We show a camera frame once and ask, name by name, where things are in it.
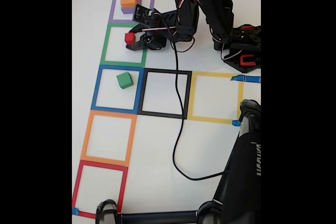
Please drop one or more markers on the orange square frame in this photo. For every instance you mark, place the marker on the orange square frame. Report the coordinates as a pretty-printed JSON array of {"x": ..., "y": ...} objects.
[{"x": 105, "y": 160}]

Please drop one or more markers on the blue tape strip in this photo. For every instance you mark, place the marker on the blue tape strip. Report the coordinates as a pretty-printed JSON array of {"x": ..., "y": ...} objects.
[{"x": 249, "y": 79}]

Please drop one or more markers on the purple square frame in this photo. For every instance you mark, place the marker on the purple square frame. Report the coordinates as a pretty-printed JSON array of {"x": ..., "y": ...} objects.
[{"x": 120, "y": 21}]

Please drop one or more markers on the green cube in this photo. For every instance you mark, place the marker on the green cube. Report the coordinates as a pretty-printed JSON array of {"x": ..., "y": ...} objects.
[{"x": 124, "y": 80}]

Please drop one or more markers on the small red cube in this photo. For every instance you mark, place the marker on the small red cube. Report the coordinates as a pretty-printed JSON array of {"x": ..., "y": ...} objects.
[{"x": 129, "y": 38}]

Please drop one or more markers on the yellow square frame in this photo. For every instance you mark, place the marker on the yellow square frame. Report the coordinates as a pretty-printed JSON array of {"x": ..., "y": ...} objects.
[{"x": 210, "y": 119}]

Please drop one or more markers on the small blue tape piece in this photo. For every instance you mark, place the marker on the small blue tape piece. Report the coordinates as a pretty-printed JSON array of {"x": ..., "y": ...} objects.
[
  {"x": 75, "y": 211},
  {"x": 236, "y": 123}
]

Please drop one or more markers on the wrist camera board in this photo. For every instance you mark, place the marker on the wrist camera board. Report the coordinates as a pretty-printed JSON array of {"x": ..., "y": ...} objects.
[{"x": 141, "y": 14}]

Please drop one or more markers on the blue square frame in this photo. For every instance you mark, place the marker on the blue square frame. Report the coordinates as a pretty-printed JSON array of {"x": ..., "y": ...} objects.
[{"x": 113, "y": 109}]

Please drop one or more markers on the black tripod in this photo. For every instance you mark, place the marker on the black tripod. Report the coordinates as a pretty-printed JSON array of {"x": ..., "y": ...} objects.
[{"x": 241, "y": 182}]

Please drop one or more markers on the black square frame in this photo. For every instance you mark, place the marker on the black square frame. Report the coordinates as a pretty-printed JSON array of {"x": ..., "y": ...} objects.
[{"x": 162, "y": 114}]

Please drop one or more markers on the large purple cube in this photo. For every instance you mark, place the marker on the large purple cube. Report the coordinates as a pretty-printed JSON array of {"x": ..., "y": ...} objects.
[{"x": 127, "y": 11}]

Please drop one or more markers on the red square frame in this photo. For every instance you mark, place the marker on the red square frame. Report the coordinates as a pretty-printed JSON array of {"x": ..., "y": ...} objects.
[{"x": 102, "y": 165}]

